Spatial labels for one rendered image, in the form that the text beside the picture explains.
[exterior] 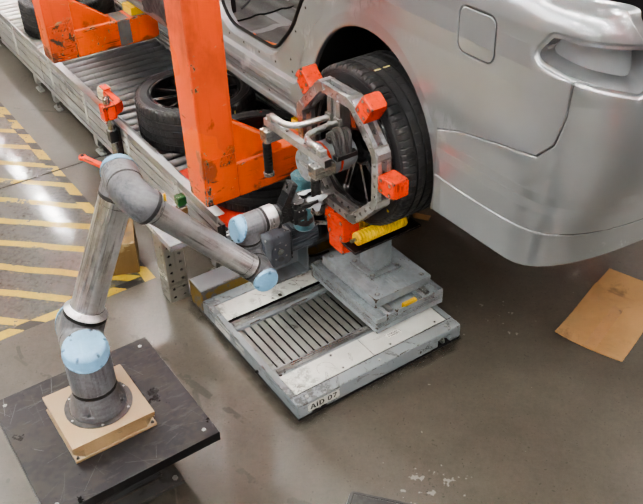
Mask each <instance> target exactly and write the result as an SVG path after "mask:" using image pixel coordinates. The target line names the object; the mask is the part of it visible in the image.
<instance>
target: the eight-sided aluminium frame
mask: <svg viewBox="0 0 643 504"><path fill-rule="evenodd" d="M325 95H329V96H331V97H332V98H333V99H334V100H336V101H339V102H340V103H341V104H342V105H344V106H346V107H347V108H348V109H349V110H350V111H351V113H352V116H353V118H354V120H355V122H356V124H357V126H358V128H359V131H360V133H361V135H362V137H363V139H364V141H365V143H366V146H367V148H368V150H369V152H370V155H371V201H370V202H368V203H367V204H365V205H364V206H362V207H361V208H359V207H358V206H357V205H355V204H354V203H353V202H351V201H350V200H349V199H347V198H346V197H345V196H343V195H342V194H341V193H339V192H338V191H337V190H336V189H335V188H334V186H333V184H332V181H331V179H330V177H329V176H328V177H326V178H323V179H322V181H321V179H320V183H321V185H320V186H321V194H322V193H323V194H327V195H328V196H327V197H326V198H325V199H324V200H323V202H324V204H326V203H327V204H328V205H329V206H330V207H331V208H332V209H333V210H335V211H336V212H337V213H338V214H340V215H341V216H342V217H344V218H345V219H346V220H348V222H350V223H351V224H353V225H354V224H356V223H359V222H361V221H364V220H366V219H368V218H369V217H370V216H372V215H373V214H375V213H376V212H378V211H379V210H381V209H383V208H384V207H387V206H388V205H389V204H390V199H389V198H387V197H386V196H384V195H383V194H382V193H380V192H379V191H378V175H380V174H383V173H386V172H388V171H391V159H392V156H391V150H390V148H389V144H387V142H386V140H385V137H384V135H383V133H382V131H381V129H380V127H379V125H378V123H377V120H375V121H372V122H369V123H366V124H363V122H362V121H361V119H360V117H359V115H358V114H357V112H356V110H355V108H356V106H357V104H358V103H359V101H360V99H361V98H362V96H363V94H362V93H359V92H357V91H356V90H354V89H352V88H350V87H349V86H347V85H345V84H343V83H342V82H340V81H338V80H337V79H335V77H334V78H333V77H331V76H328V77H325V78H321V79H318V80H317V81H316V82H314V84H313V85H312V86H311V87H310V89H309V90H308V91H307V92H306V93H305V94H304V96H303V97H302V98H301V99H300V100H298V102H297V108H296V110H297V118H298V122H299V121H304V120H308V119H312V118H315V105H316V104H317V103H318V102H319V101H320V100H321V99H322V98H323V97H324V96H325ZM313 128H315V125H312V126H308V127H304V128H299V129H298V136H299V137H301V138H302V139H304V136H305V134H306V133H307V132H308V131H310V130H311V129H313ZM322 182H323V183H322ZM323 184H324V185H323ZM324 186H325V187H324Z"/></svg>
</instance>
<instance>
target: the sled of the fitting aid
mask: <svg viewBox="0 0 643 504"><path fill-rule="evenodd" d="M311 271H312V276H313V277H314V278H315V279H316V280H317V281H318V282H320V283H321V284H322V285H323V286H324V287H325V288H326V289H327V290H328V291H330V292H331V293H332V294H333V295H334V296H335V297H336V298H337V299H339V300H340V301H341V302H342V303H343V304H344V305H345V306H346V307H348V308H349V309H350V310H351V311H352V312H353V313H354V314H355V315H356V316H358V317H359V318H360V319H361V320H362V321H363V322H364V323H365V324H367V325H368V326H369V327H370V328H371V329H372V330H373V331H374V332H375V333H377V334H378V333H380V332H382V331H384V330H386V329H388V328H390V327H392V326H394V325H396V324H398V323H400V322H402V321H404V320H406V319H408V318H410V317H412V316H414V315H416V314H418V313H421V312H423V311H425V310H427V309H429V308H431V307H433V306H435V305H437V304H439V303H441V302H442V297H443V288H442V287H440V286H439V285H438V284H437V283H435V282H434V281H433V280H431V279H430V283H429V284H427V285H425V286H422V287H420V288H418V289H416V290H414V291H412V292H410V293H408V294H406V295H403V296H401V297H399V298H397V299H395V300H393V301H391V302H389V303H386V304H384V305H382V306H380V307H378V308H374V307H373V306H372V305H371V304H370V303H369V302H367V301H366V300H365V299H364V298H363V297H362V296H360V295H359V294H358V293H357V292H356V291H355V290H353V289H352V288H351V287H350V286H349V285H348V284H347V283H345V282H344V281H343V280H342V279H341V278H340V277H338V276H337V275H336V274H335V273H334V272H333V271H331V270H330V269H329V268H328V267H327V266H326V265H324V264H323V258H321V259H318V260H316V261H313V262H311Z"/></svg>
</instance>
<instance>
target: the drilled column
mask: <svg viewBox="0 0 643 504"><path fill-rule="evenodd" d="M152 236H153V241H154V247H155V252H156V258H157V263H158V269H159V274H160V280H161V285H162V291H163V294H164V295H165V296H166V297H167V299H168V300H169V301H170V302H171V303H174V302H176V301H179V300H181V299H183V298H186V297H188V296H190V289H189V283H188V277H187V270H186V264H185V258H184V251H183V248H181V249H178V250H176V251H173V252H170V251H169V250H168V249H167V248H166V247H165V246H164V244H163V243H162V242H161V241H160V240H159V239H158V238H157V237H156V236H155V235H154V234H153V233H152ZM185 292H187V293H186V294H185Z"/></svg>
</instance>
